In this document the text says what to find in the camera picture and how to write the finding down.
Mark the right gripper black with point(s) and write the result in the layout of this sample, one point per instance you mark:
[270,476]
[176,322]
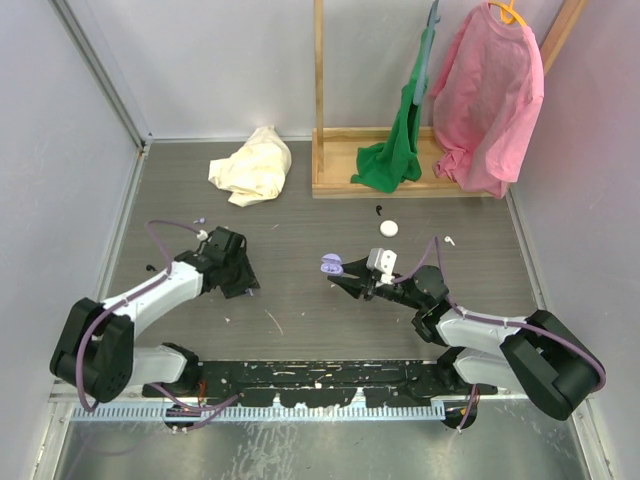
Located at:
[357,286]

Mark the orange hanger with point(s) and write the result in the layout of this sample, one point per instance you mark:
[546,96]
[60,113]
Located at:
[508,14]

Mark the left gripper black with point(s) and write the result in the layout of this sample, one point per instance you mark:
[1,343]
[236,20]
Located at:
[246,279]

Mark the wooden clothes rack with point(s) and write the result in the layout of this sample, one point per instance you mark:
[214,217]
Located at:
[334,149]

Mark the purple earbud charging case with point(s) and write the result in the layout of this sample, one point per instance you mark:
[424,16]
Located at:
[331,264]

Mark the cream cloth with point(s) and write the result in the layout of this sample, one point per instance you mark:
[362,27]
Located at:
[256,172]

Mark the pink shirt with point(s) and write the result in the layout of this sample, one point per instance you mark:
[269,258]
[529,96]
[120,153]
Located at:
[486,102]

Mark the white earbud charging case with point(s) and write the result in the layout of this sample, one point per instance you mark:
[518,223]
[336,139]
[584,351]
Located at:
[389,228]

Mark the green shirt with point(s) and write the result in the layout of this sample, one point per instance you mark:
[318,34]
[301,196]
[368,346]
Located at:
[385,165]

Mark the white cable duct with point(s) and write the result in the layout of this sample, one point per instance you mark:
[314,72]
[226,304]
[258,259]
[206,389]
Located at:
[162,411]

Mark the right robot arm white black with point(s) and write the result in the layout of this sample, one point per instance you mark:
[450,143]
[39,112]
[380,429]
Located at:
[535,355]

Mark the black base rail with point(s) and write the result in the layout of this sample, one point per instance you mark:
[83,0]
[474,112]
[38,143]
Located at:
[314,384]

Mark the blue hanger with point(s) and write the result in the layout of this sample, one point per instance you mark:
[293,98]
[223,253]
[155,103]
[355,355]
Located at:
[425,53]

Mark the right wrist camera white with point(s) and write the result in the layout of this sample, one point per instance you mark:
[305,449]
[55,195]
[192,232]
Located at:
[381,262]

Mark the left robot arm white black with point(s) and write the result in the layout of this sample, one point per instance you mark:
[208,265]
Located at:
[97,351]

